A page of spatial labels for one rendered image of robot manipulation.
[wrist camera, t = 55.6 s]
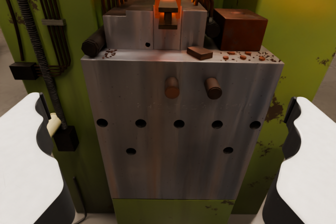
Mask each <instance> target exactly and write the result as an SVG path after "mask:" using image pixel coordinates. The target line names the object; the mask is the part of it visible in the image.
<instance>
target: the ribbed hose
mask: <svg viewBox="0 0 336 224"><path fill-rule="evenodd" d="M17 1H18V2H17V3H18V5H19V8H20V10H21V11H20V12H21V14H22V18H23V20H24V23H25V25H26V29H27V31H28V35H29V37H30V40H31V44H32V46H33V48H34V53H35V55H36V58H37V61H38V63H39V67H40V70H41V73H42V76H43V78H44V81H45V84H46V87H47V90H48V93H49V96H50V99H51V102H52V105H53V107H54V111H55V113H56V116H57V117H58V118H59V119H60V120H61V125H60V127H59V128H58V130H57V131H56V133H55V134H54V136H53V139H54V141H55V144H56V147H57V149H58V151H59V152H75V151H76V149H77V147H78V145H79V139H78V136H77V133H76V129H75V126H74V125H67V121H66V118H65V115H64V112H63V109H62V106H61V102H60V99H59V96H58V93H57V90H56V87H55V83H54V80H53V77H52V76H51V73H50V70H48V69H49V67H47V66H48V61H47V58H46V56H45V53H44V49H43V46H42V44H41V40H40V37H39V33H38V31H37V27H36V25H35V21H34V19H33V15H32V12H31V10H30V9H31V8H30V6H29V3H28V1H27V0H17Z"/></svg>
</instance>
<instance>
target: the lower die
mask: <svg viewBox="0 0 336 224"><path fill-rule="evenodd" d="M207 13H208V11H207V10H206V9H205V8H204V7H203V6H202V5H201V4H200V3H199V2H198V5H194V2H192V0H181V3H180V18H176V21H177V29H159V19H160V18H156V16H155V0H127V1H126V2H125V0H124V4H121V2H120V7H117V6H115V7H114V8H112V9H111V10H109V11H108V12H107V13H105V14H104V15H103V16H102V18H103V25H104V32H105V39H106V46H107V49H139V50H153V49H154V50H187V48H188V47H194V46H201V47H204V38H205V30H206V21H207ZM147 42H148V43H150V47H146V45H145V44H146V43H147Z"/></svg>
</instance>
